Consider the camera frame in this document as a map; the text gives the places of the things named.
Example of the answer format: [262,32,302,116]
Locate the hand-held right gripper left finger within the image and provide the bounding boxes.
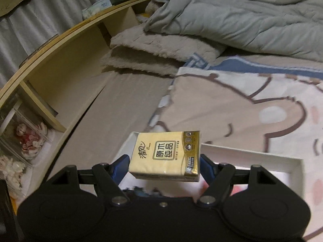
[48,154,132,207]

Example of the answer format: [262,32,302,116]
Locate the white wipes pack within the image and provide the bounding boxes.
[83,0,113,19]

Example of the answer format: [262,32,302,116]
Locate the brown bed sheet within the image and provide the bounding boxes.
[33,71,177,197]

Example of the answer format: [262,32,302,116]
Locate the yellow tissue pack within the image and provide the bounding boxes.
[128,130,203,182]

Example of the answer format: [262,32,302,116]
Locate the clear plastic storage box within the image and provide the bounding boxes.
[0,98,49,168]

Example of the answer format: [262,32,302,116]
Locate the beige fuzzy blanket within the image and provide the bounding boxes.
[101,26,226,77]

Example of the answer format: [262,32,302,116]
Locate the grey quilt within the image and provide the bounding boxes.
[144,0,323,62]

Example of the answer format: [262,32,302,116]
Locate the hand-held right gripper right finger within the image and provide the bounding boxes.
[197,154,275,208]

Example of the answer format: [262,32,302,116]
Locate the white cardboard box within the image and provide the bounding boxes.
[115,131,307,202]

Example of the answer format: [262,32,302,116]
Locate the pink white artificial flowers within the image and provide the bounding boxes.
[16,123,48,157]

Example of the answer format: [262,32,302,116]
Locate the printed cartoon blanket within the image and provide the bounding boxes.
[149,54,323,242]

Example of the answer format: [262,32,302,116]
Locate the grey curtain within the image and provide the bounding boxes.
[0,0,142,81]

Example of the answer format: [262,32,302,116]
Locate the wooden headboard shelf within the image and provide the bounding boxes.
[0,0,155,133]

